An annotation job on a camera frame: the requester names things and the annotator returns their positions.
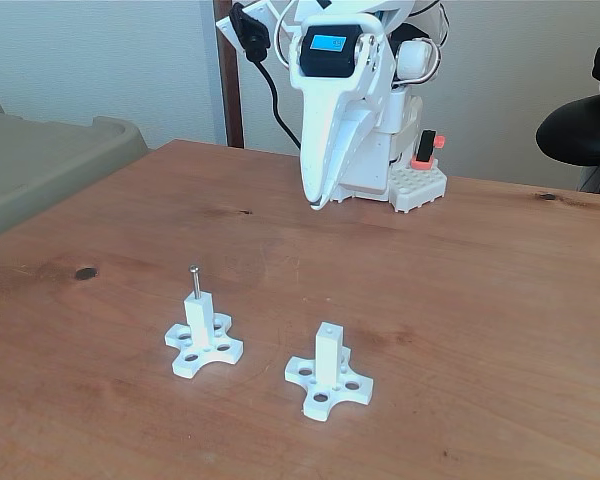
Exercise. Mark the silver metal screw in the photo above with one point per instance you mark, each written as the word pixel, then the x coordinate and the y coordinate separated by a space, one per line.
pixel 196 285

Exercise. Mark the black office chair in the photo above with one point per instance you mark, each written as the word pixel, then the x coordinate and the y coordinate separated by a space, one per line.
pixel 575 130

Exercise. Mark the beige plastic bin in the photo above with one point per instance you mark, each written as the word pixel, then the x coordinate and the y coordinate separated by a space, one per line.
pixel 40 165

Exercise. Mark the black camera on white bracket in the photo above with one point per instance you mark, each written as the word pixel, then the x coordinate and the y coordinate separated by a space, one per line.
pixel 252 35

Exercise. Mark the white printed post stand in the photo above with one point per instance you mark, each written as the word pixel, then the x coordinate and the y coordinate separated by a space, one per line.
pixel 200 320
pixel 327 355

